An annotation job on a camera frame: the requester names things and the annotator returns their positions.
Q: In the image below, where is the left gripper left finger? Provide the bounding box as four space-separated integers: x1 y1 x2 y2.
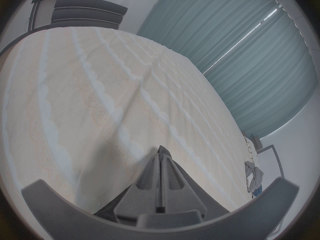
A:
114 154 160 222

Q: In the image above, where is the grey garment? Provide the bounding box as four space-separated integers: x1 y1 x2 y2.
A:
244 160 265 192

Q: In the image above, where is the black T-shirt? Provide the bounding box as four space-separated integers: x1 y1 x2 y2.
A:
93 145 231 222

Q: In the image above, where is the blue-green curtain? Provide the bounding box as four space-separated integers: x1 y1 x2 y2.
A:
137 0 280 74
203 8 318 138

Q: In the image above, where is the white printed pillow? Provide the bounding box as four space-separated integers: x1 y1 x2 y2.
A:
244 136 258 162

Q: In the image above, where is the bed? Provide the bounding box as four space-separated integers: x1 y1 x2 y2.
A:
0 26 285 218

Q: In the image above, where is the grey bedside table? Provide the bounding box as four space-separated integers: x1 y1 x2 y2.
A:
250 133 262 149

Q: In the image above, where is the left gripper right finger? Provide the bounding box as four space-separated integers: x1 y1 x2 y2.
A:
161 154 207 219

